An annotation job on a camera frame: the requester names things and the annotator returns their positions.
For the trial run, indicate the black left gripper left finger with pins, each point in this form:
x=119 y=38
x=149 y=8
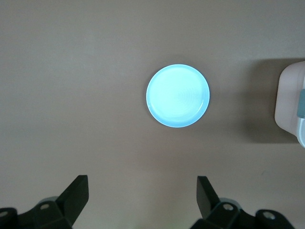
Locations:
x=76 y=198

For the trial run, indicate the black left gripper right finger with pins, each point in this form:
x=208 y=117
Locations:
x=205 y=198

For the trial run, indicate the white lidded box grey latches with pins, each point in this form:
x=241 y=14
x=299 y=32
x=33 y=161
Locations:
x=288 y=100

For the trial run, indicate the light blue round plate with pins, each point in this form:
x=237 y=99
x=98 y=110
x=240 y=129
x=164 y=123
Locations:
x=178 y=95

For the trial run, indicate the brown table cover mat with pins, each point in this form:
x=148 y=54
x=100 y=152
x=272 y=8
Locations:
x=71 y=83

